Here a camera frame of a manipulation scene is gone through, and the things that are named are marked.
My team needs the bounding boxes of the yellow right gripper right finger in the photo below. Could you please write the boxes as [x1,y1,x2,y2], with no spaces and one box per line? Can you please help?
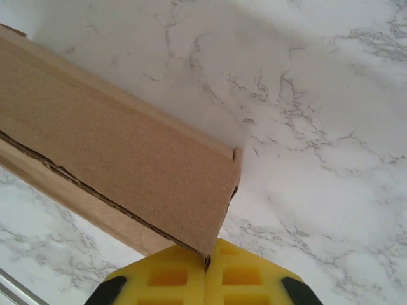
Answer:
[203,238,315,305]

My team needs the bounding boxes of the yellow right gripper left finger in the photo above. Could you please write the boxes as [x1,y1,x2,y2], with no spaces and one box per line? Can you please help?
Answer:
[87,246,208,305]

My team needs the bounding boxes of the brown cardboard box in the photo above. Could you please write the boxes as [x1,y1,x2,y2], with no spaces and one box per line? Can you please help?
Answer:
[0,22,244,266]

